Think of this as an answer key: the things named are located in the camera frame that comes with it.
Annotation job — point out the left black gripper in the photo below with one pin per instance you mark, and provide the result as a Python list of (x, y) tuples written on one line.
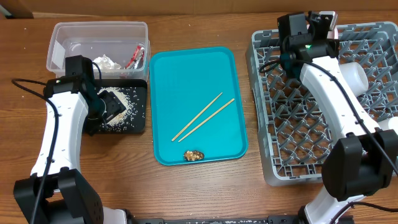
[(115, 105)]

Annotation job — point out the pile of rice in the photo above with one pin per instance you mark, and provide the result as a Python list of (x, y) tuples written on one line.
[(132, 120)]

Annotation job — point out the white tissue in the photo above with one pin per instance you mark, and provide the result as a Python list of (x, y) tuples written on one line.
[(104, 62)]

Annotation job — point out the red snack wrapper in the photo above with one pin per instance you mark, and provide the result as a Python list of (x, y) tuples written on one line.
[(137, 57)]

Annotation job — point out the white cup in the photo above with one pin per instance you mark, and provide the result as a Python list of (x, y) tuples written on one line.
[(355, 77)]

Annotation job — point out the wooden chopstick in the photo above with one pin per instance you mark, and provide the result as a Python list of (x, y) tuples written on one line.
[(207, 119), (196, 117)]

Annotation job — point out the brown food scrap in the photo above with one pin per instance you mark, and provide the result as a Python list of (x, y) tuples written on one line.
[(193, 156)]

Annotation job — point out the large white plate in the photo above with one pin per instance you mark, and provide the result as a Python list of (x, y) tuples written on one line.
[(333, 34)]

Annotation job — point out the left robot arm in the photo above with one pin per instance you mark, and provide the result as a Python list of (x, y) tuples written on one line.
[(56, 191)]

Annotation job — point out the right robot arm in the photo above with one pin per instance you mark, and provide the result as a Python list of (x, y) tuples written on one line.
[(363, 156)]

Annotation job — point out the grey dishwasher rack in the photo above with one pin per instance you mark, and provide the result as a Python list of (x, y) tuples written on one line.
[(293, 135)]

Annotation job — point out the black plastic tray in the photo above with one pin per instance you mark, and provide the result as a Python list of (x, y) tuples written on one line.
[(92, 125)]

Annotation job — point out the clear plastic bin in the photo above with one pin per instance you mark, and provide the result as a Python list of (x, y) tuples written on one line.
[(116, 39)]

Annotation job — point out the teal serving tray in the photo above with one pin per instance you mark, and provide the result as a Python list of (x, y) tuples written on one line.
[(182, 83)]

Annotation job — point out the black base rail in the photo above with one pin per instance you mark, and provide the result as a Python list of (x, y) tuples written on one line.
[(273, 219)]

